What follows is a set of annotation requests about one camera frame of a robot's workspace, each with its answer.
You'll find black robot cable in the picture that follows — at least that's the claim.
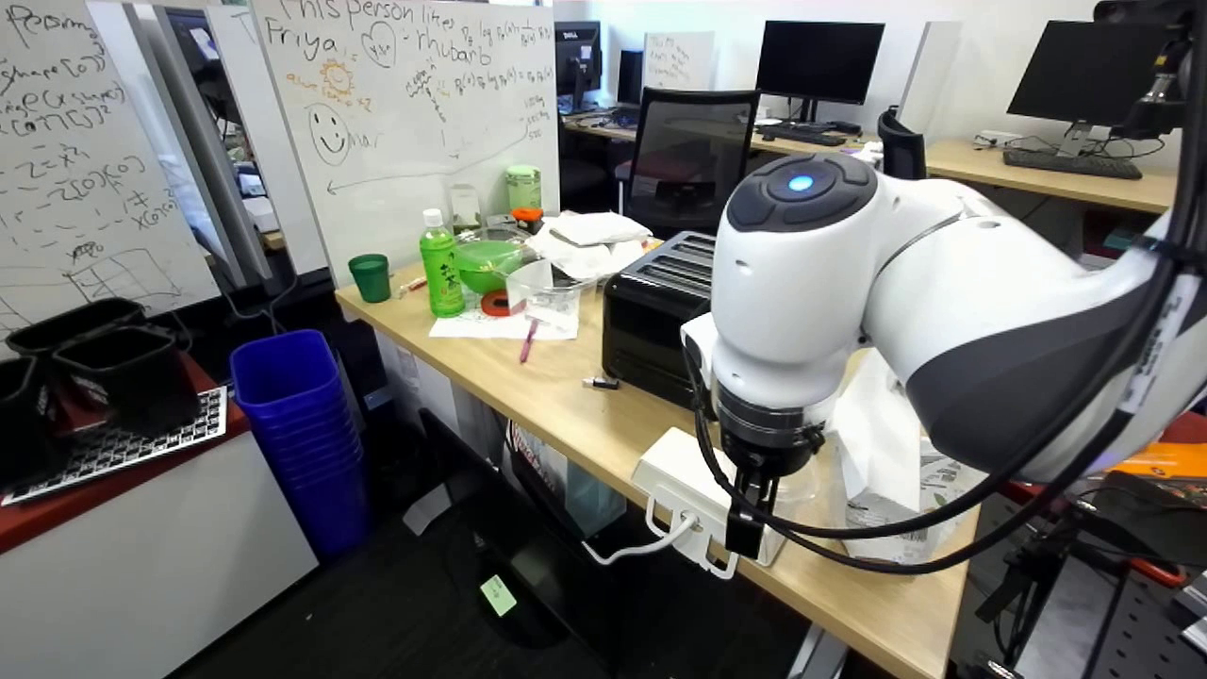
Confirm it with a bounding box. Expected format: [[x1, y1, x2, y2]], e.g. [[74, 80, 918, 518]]
[[681, 0, 1207, 577]]

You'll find green plastic bowl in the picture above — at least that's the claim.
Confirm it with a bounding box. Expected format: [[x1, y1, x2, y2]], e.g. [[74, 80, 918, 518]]
[[449, 234, 535, 303]]

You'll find blue plastic bin stack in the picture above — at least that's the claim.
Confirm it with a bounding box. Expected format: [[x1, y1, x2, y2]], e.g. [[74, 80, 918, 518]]
[[226, 329, 374, 565]]

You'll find white cabinet with red top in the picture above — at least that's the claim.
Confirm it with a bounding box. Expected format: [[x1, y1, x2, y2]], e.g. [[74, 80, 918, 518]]
[[0, 356, 319, 679]]

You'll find white power strip box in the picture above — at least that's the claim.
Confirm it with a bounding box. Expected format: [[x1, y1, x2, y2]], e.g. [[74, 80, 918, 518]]
[[631, 428, 758, 581]]

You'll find green lidded jar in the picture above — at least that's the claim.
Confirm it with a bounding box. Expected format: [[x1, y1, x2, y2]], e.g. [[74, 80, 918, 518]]
[[503, 162, 548, 220]]

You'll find green drink bottle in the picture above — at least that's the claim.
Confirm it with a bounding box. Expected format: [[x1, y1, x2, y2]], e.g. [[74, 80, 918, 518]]
[[413, 204, 473, 321]]

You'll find whiteboard with smiley drawing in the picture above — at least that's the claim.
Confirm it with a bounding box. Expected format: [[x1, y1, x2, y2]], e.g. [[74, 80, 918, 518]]
[[250, 0, 566, 285]]

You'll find white styrofoam container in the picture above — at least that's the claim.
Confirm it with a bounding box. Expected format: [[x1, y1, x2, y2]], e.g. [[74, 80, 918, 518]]
[[525, 206, 655, 285]]

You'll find black keyboard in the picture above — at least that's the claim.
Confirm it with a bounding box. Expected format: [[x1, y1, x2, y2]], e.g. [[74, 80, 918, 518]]
[[1001, 143, 1148, 185]]

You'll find black silver four-slot toaster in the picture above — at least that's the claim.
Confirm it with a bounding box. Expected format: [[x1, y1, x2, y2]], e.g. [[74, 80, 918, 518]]
[[598, 226, 758, 412]]

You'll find black mesh office chair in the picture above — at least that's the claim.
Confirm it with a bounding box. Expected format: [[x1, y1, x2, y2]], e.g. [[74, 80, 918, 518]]
[[621, 88, 763, 243]]

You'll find black plant pot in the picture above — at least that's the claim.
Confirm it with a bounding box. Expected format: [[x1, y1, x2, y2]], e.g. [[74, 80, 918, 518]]
[[2, 296, 147, 361], [51, 321, 200, 430], [0, 356, 71, 488]]

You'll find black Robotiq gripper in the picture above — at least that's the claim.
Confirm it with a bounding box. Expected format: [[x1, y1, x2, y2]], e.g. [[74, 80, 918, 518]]
[[715, 417, 826, 562]]

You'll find dark green cup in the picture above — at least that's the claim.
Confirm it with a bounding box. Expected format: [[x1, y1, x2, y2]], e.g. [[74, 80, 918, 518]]
[[348, 250, 395, 304]]

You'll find whiteboard with dense writing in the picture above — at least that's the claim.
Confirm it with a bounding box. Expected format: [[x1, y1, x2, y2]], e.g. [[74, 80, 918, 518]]
[[0, 0, 226, 343]]

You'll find wooden office desk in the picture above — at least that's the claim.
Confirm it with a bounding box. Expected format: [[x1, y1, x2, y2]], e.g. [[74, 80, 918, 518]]
[[749, 123, 1180, 220]]

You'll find white power strip cable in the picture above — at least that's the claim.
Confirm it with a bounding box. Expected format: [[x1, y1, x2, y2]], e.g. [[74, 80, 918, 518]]
[[577, 502, 703, 568]]

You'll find white paper sheet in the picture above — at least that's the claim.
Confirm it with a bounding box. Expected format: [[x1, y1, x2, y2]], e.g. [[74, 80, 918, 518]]
[[427, 284, 583, 343]]

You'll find metal mesh tray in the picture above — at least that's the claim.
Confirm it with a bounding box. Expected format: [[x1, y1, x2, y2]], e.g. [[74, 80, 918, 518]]
[[0, 386, 235, 508]]

